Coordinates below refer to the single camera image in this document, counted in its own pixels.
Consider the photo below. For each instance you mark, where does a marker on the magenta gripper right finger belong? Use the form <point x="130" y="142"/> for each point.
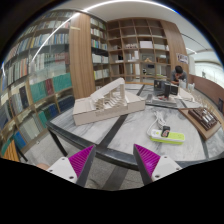
<point x="153" y="167"/>

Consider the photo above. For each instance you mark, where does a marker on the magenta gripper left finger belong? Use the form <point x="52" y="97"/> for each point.
<point x="75" y="168"/>

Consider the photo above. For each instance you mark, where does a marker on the black charger plug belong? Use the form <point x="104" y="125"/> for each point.
<point x="165" y="131"/>

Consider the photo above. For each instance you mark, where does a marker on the white architectural building model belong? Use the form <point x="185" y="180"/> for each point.
<point x="109" y="101"/>

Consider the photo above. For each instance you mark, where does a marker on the black monitor model on base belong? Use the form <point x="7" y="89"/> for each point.
<point x="164" y="92"/>

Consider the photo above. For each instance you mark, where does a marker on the white model far right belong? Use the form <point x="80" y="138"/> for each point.
<point x="184" y="95"/>

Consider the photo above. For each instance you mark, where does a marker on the seated person in black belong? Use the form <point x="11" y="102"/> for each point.
<point x="178" y="74"/>

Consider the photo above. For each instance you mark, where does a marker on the glass fronted bookshelf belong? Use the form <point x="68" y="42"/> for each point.
<point x="61" y="56"/>

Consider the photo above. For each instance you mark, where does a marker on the wooden open shelf unit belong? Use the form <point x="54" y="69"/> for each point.
<point x="138" y="50"/>

